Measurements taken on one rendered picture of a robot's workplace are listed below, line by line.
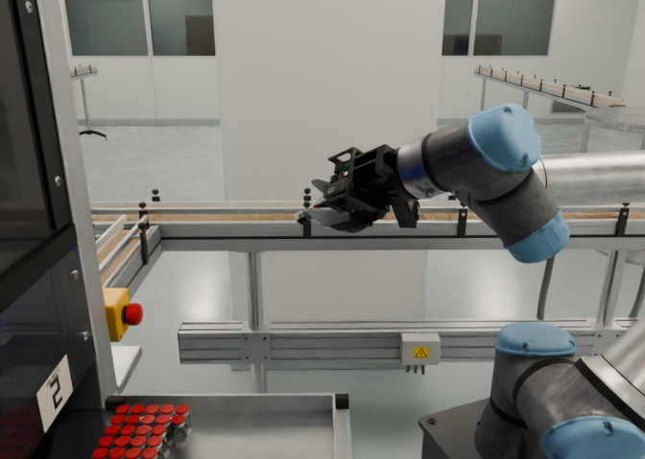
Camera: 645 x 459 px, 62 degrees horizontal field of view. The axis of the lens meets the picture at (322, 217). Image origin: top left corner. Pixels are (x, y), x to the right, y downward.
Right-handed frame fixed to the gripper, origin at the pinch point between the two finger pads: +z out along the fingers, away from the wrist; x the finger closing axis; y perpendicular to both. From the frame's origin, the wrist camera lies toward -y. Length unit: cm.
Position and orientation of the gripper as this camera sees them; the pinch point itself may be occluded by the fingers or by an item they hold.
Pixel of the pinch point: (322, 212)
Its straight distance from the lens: 84.1
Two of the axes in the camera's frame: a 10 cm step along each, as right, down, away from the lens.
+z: -6.5, 2.2, 7.3
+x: -1.3, 9.1, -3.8
